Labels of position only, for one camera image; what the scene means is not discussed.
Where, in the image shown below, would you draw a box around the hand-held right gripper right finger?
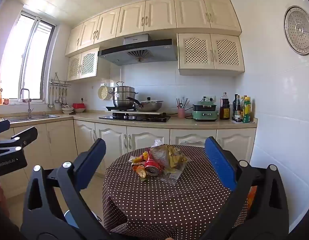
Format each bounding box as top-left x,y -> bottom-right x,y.
195,136 -> 290,240

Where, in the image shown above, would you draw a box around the dark glass bottle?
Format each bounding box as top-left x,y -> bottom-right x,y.
232,94 -> 241,121

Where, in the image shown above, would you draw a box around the wall utensil rack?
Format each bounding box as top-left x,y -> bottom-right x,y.
49,72 -> 72,88

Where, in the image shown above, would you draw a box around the yellow snack wrapper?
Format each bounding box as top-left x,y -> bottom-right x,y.
130,152 -> 148,163

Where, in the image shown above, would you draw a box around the black induction cooker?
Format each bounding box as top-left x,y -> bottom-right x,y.
105,106 -> 135,112

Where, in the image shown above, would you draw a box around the steel faucet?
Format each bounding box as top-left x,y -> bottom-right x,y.
19,88 -> 35,119

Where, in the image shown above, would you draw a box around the crushed red can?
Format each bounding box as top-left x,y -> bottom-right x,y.
144,151 -> 162,177

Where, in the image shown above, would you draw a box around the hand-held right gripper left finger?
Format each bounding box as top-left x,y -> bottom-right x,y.
21,138 -> 135,240

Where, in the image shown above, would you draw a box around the cream base cabinets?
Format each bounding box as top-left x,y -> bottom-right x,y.
0,119 -> 257,198

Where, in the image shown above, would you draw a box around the brown polka-dot tablecloth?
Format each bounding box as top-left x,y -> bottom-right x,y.
102,145 -> 252,235

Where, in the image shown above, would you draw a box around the cream perforated plate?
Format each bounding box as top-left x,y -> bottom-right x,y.
98,85 -> 113,100

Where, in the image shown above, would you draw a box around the green yellow bottle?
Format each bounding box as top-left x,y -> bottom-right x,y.
243,96 -> 252,124

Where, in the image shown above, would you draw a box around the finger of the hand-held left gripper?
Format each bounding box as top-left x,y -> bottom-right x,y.
0,126 -> 38,157
0,119 -> 10,136

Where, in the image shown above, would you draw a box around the sliding window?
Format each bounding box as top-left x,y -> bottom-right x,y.
0,9 -> 56,105

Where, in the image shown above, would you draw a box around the large lattice door cabinet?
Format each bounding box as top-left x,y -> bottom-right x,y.
177,33 -> 245,76

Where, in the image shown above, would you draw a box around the range hood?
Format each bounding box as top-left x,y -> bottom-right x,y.
98,34 -> 179,67

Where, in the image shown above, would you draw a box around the row of hanging utensils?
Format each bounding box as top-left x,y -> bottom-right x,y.
47,84 -> 70,108

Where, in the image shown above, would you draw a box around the steel sink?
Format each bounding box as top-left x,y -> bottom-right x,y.
2,114 -> 60,123

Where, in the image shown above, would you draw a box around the cream upper cabinets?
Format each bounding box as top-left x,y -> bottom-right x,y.
65,0 -> 242,57

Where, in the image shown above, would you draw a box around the white board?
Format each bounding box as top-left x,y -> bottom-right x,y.
112,110 -> 162,117

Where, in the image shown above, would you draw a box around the round steel steamer plate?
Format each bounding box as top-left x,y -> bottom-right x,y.
284,5 -> 309,55

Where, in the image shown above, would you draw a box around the steel wok with lid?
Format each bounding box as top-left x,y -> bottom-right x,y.
126,96 -> 164,112

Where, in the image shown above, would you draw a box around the black gas stove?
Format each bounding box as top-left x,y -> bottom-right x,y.
99,113 -> 171,123

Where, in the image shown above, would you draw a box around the large soy sauce bottle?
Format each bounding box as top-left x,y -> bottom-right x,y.
220,92 -> 231,120

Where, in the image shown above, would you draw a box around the stainless steamer pot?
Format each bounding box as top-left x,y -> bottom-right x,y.
109,81 -> 139,107

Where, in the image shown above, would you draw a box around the small lattice door cabinet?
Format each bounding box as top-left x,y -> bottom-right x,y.
67,47 -> 99,82

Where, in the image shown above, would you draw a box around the clear bag of yellow packets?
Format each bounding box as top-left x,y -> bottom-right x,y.
151,144 -> 192,185

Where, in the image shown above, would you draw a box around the green electric cooker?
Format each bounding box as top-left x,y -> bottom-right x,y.
192,96 -> 219,122

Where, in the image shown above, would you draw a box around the beige countertop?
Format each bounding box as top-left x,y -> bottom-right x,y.
0,111 -> 258,131

